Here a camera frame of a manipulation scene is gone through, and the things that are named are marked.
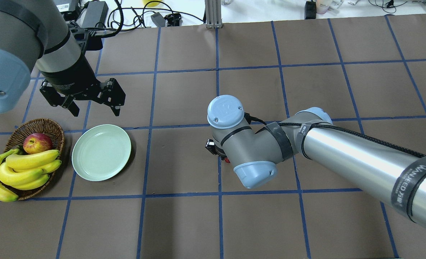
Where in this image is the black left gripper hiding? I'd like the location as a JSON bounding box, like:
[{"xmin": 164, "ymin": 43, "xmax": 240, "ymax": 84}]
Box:
[{"xmin": 40, "ymin": 54, "xmax": 126, "ymax": 117}]

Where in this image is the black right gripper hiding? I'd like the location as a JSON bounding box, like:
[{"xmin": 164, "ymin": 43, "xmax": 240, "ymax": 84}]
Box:
[{"xmin": 205, "ymin": 139, "xmax": 226, "ymax": 160}]

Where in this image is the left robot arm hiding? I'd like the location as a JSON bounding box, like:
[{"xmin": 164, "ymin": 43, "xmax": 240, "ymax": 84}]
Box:
[{"xmin": 0, "ymin": 0, "xmax": 126, "ymax": 117}]

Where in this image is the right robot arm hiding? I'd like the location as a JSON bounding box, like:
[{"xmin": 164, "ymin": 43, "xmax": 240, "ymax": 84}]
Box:
[{"xmin": 206, "ymin": 95, "xmax": 426, "ymax": 228}]

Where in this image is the light green plate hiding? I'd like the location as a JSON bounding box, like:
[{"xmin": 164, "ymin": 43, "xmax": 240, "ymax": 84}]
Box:
[{"xmin": 71, "ymin": 124, "xmax": 132, "ymax": 182}]

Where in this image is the red apple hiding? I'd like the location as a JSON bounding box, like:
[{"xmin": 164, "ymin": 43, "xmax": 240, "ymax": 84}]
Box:
[{"xmin": 22, "ymin": 132, "xmax": 53, "ymax": 154}]

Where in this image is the black power adapter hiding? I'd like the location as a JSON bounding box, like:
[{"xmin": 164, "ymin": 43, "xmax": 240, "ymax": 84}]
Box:
[{"xmin": 81, "ymin": 0, "xmax": 108, "ymax": 28}]

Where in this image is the brown wicker basket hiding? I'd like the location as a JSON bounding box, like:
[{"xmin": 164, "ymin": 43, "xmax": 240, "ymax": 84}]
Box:
[{"xmin": 0, "ymin": 118, "xmax": 65, "ymax": 201}]

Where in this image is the yellow banana bunch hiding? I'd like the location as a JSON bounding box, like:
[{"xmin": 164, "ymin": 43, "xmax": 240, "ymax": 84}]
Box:
[{"xmin": 0, "ymin": 149, "xmax": 62, "ymax": 202}]

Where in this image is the aluminium frame post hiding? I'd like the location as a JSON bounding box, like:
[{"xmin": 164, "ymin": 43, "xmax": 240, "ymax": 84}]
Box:
[{"xmin": 205, "ymin": 0, "xmax": 223, "ymax": 28}]

